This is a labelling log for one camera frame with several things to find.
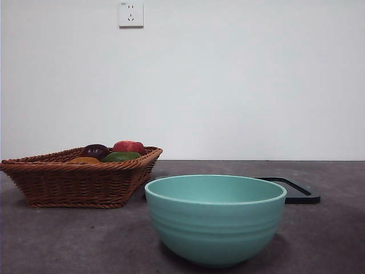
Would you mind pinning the teal ribbed bowl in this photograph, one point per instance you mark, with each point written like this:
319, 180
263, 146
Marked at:
214, 228

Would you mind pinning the black rectangular tray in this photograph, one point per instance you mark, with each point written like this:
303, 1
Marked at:
302, 199

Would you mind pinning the brown kiwi fruit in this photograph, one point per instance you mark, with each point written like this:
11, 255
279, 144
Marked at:
84, 160

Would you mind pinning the brown wicker basket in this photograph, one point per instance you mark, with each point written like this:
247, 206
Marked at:
71, 182

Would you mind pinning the white wall socket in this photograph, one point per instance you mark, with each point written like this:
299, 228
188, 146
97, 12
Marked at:
131, 14

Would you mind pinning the green fruit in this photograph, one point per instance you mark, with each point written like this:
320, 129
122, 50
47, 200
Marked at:
119, 157

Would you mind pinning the dark purple fruit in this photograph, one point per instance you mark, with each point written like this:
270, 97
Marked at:
94, 151

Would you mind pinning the red fruit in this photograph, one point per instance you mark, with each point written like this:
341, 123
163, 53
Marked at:
128, 147

